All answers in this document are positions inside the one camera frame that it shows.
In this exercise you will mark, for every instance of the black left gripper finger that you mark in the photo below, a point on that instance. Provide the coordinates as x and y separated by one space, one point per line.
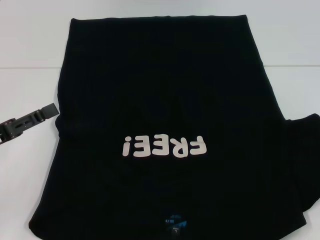
50 111

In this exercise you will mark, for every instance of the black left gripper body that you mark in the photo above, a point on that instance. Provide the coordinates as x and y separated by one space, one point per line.
8 131

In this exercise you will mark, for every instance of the black shirt with white print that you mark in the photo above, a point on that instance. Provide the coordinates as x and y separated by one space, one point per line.
160 87

